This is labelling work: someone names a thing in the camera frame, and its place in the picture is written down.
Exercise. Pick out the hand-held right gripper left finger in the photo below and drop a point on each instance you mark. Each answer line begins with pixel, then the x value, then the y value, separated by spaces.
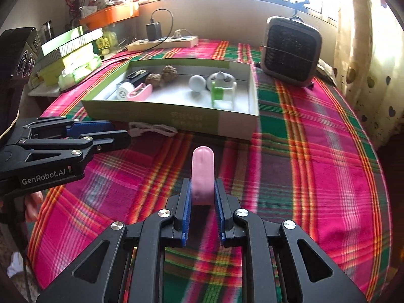
pixel 187 221

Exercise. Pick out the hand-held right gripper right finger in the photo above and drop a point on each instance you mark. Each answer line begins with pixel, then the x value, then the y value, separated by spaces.
pixel 220 221

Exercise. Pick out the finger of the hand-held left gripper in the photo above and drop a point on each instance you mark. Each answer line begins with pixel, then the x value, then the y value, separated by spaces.
pixel 110 140
pixel 88 127

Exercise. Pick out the pink rounded plastic loop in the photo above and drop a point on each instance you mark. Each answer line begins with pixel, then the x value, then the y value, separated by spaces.
pixel 203 173

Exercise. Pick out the pink white plastic clip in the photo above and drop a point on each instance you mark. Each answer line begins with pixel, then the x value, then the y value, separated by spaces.
pixel 143 94

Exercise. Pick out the black silver lighter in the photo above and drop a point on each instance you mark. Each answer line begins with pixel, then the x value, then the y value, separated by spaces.
pixel 139 75

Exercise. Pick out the brown walnut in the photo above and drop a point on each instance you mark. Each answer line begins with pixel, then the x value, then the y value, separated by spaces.
pixel 169 72
pixel 154 80

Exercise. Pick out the green white cardboard box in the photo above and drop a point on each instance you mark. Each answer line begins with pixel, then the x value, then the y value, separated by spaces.
pixel 189 120

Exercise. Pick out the white mushroom knob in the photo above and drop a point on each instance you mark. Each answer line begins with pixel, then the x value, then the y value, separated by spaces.
pixel 197 83

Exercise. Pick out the green white spool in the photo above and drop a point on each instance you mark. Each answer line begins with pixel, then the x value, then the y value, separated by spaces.
pixel 217 93

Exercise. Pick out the white spotted round massager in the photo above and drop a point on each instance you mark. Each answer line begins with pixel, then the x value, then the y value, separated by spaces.
pixel 221 77

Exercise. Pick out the person's left hand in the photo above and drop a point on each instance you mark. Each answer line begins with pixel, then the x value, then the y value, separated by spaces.
pixel 33 206

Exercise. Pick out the green tissue pack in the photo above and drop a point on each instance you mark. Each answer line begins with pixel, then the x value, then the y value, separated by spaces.
pixel 75 75

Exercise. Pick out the white shelf board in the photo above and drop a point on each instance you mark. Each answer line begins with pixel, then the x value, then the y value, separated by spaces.
pixel 41 91

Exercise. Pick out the yellow green box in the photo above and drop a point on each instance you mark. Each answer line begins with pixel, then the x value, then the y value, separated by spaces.
pixel 50 75

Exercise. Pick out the dark green chevron box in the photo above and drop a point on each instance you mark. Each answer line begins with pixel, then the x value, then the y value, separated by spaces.
pixel 47 63

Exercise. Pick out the yellow green packet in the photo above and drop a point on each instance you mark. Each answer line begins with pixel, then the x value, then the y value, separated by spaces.
pixel 104 42

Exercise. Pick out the white crumpled cloth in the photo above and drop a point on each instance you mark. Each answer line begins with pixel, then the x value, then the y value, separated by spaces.
pixel 15 265

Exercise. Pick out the metal cup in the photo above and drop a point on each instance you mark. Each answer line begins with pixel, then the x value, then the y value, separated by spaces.
pixel 47 30

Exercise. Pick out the dark vase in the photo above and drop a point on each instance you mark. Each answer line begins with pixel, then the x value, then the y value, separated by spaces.
pixel 74 14

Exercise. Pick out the orange tray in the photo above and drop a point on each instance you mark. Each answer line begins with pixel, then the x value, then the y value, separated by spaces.
pixel 110 14

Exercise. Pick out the white printed container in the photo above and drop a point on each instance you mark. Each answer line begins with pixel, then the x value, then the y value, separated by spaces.
pixel 88 12

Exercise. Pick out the black charger adapter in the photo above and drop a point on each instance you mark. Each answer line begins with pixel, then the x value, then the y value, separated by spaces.
pixel 154 30

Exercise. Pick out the cream power strip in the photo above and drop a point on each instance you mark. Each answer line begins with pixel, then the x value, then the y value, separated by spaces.
pixel 176 42

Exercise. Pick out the white plug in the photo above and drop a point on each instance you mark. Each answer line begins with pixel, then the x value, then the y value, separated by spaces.
pixel 179 34

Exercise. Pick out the grey crumpled cloth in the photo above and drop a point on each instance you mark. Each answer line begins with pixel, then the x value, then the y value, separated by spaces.
pixel 325 69

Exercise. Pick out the grey white space heater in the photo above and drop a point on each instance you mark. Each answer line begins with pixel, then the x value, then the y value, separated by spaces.
pixel 290 50

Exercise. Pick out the heart print curtain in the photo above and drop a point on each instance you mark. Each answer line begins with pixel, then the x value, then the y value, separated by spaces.
pixel 372 69

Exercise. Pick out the black window latch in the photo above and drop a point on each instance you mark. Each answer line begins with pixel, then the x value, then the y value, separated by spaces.
pixel 301 4

